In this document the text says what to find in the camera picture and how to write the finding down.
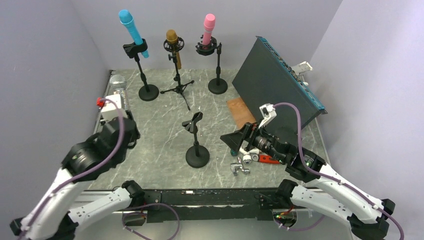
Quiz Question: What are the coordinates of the blue microphone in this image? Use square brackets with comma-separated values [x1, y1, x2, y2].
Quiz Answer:
[118, 9, 147, 46]

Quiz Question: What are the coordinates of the pink microphone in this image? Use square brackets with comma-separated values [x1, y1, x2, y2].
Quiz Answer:
[202, 13, 216, 46]

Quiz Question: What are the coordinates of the gold microphone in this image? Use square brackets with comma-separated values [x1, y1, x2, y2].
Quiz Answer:
[166, 29, 182, 70]

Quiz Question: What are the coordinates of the black tripod microphone stand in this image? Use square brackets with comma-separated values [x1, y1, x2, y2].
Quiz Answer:
[160, 37, 194, 111]

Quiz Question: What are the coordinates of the red handle adjustable wrench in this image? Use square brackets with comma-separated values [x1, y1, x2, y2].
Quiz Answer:
[251, 154, 280, 165]

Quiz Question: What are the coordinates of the white bracket behind rack unit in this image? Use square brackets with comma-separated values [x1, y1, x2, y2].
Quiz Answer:
[291, 61, 313, 76]

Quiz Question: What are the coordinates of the purple cable under rail right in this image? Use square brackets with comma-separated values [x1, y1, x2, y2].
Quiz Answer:
[273, 205, 327, 233]

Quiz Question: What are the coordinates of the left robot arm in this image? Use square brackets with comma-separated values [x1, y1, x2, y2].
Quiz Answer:
[9, 110, 145, 240]

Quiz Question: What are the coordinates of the green handle screwdriver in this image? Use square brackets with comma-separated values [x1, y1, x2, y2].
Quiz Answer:
[230, 149, 238, 157]

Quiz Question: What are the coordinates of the black stand holding blue microphone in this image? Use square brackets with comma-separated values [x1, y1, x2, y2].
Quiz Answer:
[122, 38, 159, 102]

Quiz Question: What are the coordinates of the white camera mount, left wrist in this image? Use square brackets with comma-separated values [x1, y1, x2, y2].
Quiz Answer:
[96, 94, 128, 122]

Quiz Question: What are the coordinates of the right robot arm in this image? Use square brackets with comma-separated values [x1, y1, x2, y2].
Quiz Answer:
[220, 123, 396, 240]

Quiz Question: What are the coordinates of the glitter sequin microphone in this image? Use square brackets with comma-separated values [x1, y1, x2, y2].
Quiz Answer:
[109, 74, 131, 111]

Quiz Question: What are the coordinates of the black front rail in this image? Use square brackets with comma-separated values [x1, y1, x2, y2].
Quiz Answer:
[142, 187, 290, 223]

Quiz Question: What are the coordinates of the white plastic faucet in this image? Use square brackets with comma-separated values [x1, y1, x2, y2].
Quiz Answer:
[239, 147, 261, 164]

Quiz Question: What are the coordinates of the black shock-mount stand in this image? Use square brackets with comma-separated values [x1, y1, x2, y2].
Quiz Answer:
[195, 35, 229, 96]

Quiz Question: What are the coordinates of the purple cable under rail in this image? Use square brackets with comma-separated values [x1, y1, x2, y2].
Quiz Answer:
[121, 202, 181, 240]
[273, 205, 327, 233]

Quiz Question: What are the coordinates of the black clip stand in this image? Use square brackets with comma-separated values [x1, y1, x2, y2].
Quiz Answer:
[181, 111, 210, 169]

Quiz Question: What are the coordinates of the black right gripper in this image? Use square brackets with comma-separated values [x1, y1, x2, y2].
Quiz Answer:
[220, 117, 287, 164]

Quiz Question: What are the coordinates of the purple cable under rail left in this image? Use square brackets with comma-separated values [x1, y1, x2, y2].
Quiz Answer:
[121, 202, 181, 240]

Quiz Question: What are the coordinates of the chrome pipe fitting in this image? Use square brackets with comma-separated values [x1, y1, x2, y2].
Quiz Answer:
[230, 157, 250, 176]

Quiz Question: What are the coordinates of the white camera mount, right wrist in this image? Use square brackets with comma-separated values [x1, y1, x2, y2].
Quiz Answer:
[258, 103, 277, 128]

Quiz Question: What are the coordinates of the dark rack unit, blue front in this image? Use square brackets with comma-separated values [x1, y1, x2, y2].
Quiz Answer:
[232, 36, 327, 128]

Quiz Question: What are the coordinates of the white camera mount, wrist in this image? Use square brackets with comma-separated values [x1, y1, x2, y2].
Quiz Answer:
[258, 103, 277, 128]
[96, 94, 128, 122]

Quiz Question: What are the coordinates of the brown wooden board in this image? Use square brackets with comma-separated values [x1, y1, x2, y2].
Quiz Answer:
[226, 97, 256, 129]

